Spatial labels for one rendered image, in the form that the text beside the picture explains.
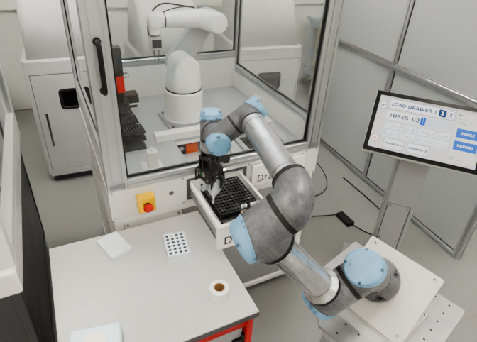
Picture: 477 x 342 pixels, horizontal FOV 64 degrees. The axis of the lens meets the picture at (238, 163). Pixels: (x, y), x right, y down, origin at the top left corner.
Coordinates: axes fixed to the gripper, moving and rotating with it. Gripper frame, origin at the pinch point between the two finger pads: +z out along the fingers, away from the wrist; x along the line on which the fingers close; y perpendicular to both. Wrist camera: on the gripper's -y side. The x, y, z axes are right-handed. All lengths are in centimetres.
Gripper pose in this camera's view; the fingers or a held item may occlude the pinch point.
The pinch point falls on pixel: (214, 191)
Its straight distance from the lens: 148.7
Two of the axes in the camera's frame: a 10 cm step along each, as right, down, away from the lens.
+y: -5.1, 4.4, -7.4
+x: 8.6, 3.0, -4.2
